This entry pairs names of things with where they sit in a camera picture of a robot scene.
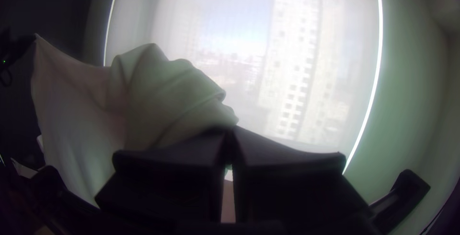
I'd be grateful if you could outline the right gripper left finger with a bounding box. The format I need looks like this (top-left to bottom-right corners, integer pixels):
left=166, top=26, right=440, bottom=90
left=95, top=129, right=229, bottom=225

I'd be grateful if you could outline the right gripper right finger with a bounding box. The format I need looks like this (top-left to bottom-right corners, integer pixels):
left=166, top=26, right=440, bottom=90
left=230, top=125, right=381, bottom=235

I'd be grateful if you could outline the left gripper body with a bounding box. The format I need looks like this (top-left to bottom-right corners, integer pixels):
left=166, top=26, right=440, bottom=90
left=12, top=33, right=36, bottom=59

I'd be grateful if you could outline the white t-shirt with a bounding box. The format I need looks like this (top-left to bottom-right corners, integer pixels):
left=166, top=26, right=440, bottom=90
left=30, top=33, right=240, bottom=208

